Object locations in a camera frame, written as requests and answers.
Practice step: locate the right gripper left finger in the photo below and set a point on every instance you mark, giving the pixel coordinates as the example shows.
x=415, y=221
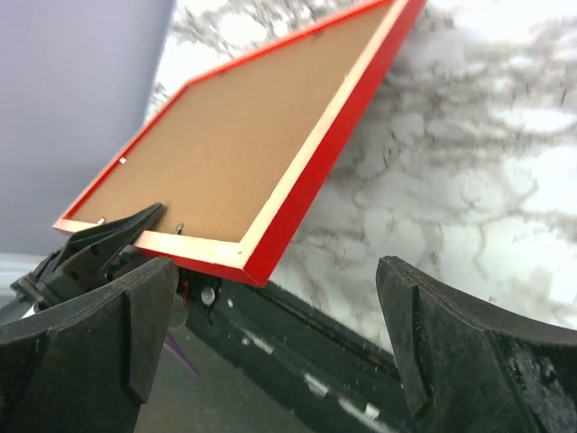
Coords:
x=88, y=364

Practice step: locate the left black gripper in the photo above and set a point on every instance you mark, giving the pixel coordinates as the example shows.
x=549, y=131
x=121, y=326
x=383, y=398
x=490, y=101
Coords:
x=99, y=265

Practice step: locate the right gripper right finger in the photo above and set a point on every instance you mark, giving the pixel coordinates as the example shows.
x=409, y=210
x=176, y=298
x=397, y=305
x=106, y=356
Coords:
x=467, y=365

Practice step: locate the red wooden picture frame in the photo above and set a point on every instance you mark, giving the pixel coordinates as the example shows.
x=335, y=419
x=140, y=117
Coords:
x=253, y=258

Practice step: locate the brown cardboard backing board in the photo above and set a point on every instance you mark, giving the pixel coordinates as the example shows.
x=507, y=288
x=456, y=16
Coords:
x=214, y=157

